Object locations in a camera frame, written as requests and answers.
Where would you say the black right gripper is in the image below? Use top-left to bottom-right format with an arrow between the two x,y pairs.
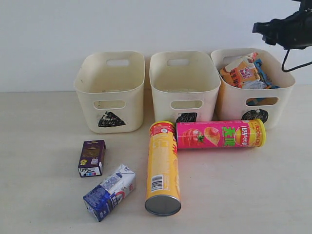
252,8 -> 312,50

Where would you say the blue instant noodle packet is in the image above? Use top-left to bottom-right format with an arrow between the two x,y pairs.
246,59 -> 280,106

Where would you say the orange instant noodle packet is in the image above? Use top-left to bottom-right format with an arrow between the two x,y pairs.
219,52 -> 267,89

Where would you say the yellow Lays chip can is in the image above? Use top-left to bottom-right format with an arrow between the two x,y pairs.
145,121 -> 181,216

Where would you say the dark purple drink carton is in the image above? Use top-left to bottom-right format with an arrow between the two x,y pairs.
78,140 -> 106,177

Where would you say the blue white milk carton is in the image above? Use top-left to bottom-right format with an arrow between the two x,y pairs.
83,164 -> 136,222

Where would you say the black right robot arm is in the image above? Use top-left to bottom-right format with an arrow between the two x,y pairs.
262,0 -> 312,50

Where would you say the cream bin circle mark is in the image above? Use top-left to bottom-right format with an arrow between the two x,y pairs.
211,48 -> 295,129

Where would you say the cream bin square mark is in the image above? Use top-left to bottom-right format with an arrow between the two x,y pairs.
149,51 -> 221,123

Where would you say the pink Lays chip can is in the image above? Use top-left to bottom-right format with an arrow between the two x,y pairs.
176,119 -> 266,149

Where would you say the cream bin triangle mark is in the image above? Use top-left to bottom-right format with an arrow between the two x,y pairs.
74,51 -> 145,134

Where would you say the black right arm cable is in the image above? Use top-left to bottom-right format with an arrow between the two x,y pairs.
281,48 -> 312,73

